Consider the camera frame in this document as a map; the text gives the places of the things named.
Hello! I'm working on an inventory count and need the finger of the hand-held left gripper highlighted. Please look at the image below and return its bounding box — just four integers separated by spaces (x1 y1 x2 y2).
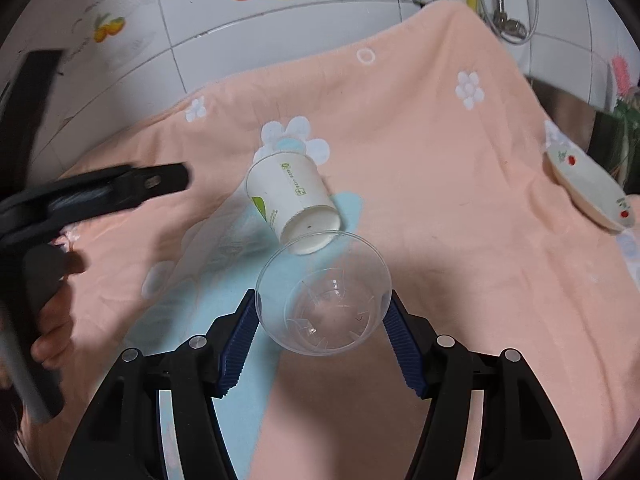
52 161 192 224

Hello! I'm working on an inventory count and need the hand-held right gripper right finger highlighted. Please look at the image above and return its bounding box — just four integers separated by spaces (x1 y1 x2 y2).
382 290 583 480

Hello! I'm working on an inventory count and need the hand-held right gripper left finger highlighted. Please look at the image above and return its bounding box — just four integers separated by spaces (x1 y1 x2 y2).
57 289 260 480

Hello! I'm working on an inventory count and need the clear plastic cup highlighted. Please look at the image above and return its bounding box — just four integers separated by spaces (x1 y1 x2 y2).
255 232 393 357

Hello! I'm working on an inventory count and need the person's left hand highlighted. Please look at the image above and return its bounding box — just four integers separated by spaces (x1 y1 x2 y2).
30 282 77 373

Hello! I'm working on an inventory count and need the white paper cup green print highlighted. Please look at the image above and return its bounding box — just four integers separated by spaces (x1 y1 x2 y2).
245 152 343 257

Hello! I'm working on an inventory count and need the peach flower print blanket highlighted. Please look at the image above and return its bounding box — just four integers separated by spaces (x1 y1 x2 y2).
15 0 640 480

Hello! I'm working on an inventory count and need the white bowl with red print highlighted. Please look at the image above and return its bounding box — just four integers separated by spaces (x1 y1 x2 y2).
544 120 632 233

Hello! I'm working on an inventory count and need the steel sink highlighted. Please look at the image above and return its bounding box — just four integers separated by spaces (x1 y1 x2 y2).
525 76 640 191

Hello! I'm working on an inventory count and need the green utensil holder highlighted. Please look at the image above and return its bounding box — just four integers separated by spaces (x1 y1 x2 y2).
614 95 640 126

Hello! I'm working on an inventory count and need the pink brush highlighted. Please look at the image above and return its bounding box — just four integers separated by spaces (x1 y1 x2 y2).
610 55 633 98

